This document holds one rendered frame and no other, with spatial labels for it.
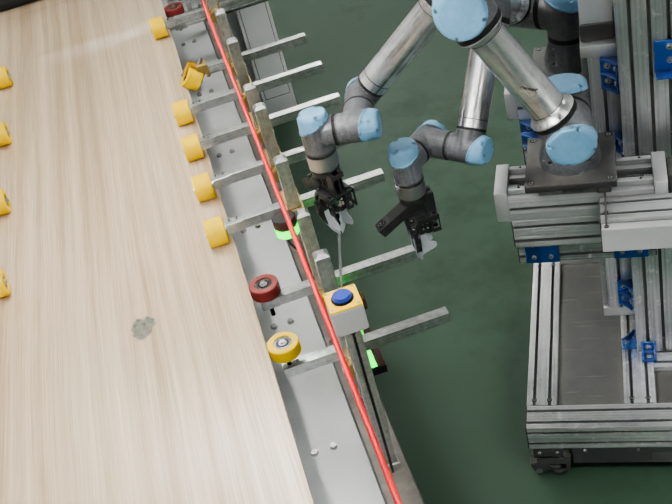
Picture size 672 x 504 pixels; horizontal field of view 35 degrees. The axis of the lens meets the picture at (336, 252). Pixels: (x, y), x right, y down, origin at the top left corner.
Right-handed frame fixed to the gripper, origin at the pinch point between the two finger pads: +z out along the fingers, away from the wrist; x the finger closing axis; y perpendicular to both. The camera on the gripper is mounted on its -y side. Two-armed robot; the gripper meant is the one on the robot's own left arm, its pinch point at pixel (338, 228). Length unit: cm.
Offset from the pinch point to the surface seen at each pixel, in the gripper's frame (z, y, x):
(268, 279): 10.2, -9.7, -19.0
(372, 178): 4.9, -17.9, 22.9
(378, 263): 14.9, 2.9, 7.3
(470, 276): 100, -62, 78
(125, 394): 11, -1, -67
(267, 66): 71, -232, 98
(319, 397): 38.8, 8.5, -22.7
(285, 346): 10.5, 15.9, -29.8
